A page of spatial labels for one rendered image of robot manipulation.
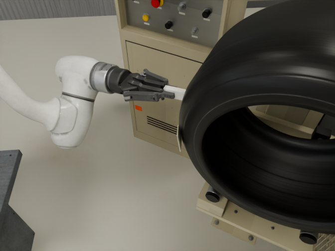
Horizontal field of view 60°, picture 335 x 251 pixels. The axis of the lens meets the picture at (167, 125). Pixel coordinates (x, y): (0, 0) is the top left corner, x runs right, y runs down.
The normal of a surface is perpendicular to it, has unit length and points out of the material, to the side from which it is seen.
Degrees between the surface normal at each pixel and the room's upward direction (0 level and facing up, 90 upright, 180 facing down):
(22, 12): 90
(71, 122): 59
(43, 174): 0
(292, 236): 0
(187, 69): 90
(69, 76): 48
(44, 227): 0
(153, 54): 90
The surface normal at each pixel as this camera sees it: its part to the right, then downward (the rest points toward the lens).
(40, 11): 0.09, 0.76
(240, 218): 0.00, -0.65
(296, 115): -0.44, 0.68
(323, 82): -0.35, -0.04
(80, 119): 0.59, 0.16
